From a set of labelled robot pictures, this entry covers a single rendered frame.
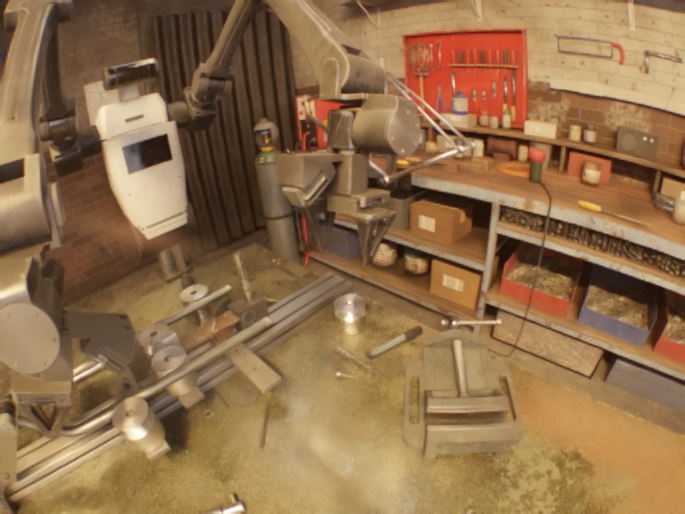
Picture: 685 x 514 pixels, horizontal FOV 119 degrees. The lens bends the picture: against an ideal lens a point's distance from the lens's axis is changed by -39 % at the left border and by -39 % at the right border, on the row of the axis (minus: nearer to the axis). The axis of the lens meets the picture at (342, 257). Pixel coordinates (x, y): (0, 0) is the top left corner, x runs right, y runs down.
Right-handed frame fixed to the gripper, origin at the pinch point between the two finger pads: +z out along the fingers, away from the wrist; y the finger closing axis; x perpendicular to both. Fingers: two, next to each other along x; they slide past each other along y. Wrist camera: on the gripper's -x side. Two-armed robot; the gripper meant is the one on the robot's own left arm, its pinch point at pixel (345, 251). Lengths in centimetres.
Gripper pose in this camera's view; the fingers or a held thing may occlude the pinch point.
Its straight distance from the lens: 47.6
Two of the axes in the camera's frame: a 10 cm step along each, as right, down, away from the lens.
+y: 7.8, 2.4, -5.8
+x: 6.3, -2.6, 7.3
